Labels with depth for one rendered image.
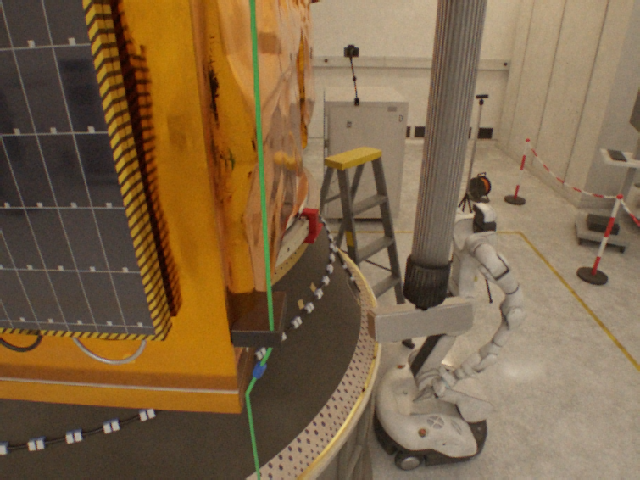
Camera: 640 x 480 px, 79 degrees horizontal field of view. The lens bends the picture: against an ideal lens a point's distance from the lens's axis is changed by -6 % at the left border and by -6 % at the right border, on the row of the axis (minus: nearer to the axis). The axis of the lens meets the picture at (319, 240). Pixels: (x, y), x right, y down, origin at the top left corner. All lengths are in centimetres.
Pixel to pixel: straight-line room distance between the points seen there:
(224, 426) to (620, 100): 617
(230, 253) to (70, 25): 30
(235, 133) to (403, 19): 834
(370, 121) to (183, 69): 439
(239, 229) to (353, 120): 427
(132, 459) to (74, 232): 73
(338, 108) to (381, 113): 47
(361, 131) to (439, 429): 333
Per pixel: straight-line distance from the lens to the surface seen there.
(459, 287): 210
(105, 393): 76
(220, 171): 50
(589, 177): 672
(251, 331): 59
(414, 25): 884
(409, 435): 247
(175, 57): 46
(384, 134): 485
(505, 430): 308
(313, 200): 150
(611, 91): 648
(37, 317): 63
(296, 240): 126
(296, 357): 127
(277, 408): 124
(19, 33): 48
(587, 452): 320
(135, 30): 48
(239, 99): 51
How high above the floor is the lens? 229
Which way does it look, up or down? 28 degrees down
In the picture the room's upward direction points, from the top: straight up
